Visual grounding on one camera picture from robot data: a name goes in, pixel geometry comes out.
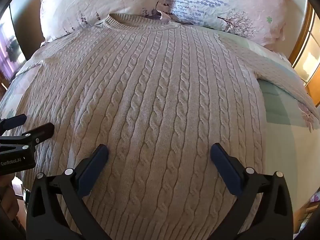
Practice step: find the wooden framed window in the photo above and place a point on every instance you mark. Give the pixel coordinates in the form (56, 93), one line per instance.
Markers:
(306, 47)

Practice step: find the dark wall screen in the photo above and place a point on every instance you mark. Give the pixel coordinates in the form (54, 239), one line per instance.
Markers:
(8, 40)

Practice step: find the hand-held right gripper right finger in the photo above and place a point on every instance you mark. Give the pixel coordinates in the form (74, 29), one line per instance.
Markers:
(226, 166)

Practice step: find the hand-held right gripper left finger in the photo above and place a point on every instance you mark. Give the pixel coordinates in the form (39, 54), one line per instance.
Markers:
(92, 166)

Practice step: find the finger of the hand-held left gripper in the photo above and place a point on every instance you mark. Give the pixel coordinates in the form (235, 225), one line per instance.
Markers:
(41, 131)
(15, 121)

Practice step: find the person's left hand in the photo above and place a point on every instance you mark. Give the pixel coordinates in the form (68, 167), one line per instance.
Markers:
(8, 197)

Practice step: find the floral bed sheet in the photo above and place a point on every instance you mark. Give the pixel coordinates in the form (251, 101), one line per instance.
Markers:
(280, 120)

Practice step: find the floral pink pillow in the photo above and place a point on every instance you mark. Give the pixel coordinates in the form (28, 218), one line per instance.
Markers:
(232, 5)
(95, 5)

